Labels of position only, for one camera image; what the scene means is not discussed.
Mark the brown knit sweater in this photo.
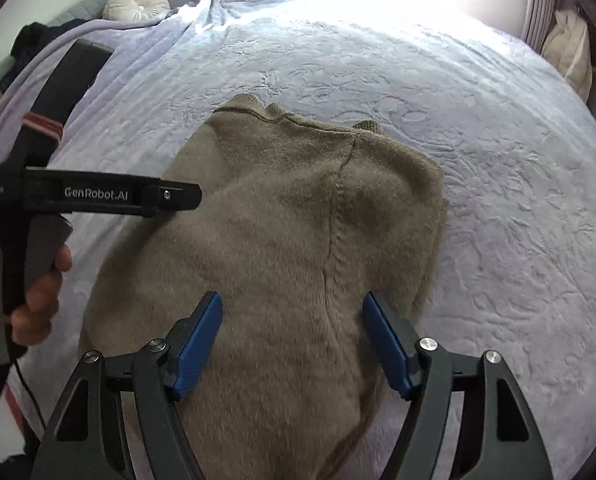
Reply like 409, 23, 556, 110
82, 94, 448, 479

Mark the dark clothes pile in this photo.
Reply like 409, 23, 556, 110
0, 18, 86, 93

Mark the person's left hand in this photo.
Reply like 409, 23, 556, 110
10, 245, 72, 347

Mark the round cream pillow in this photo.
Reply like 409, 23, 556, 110
102, 0, 171, 23

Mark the beige hanging coat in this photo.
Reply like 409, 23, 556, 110
541, 10, 593, 102

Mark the grey striped curtain right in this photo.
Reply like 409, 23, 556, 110
520, 0, 557, 52

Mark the black cable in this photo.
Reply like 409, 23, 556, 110
9, 358, 46, 434

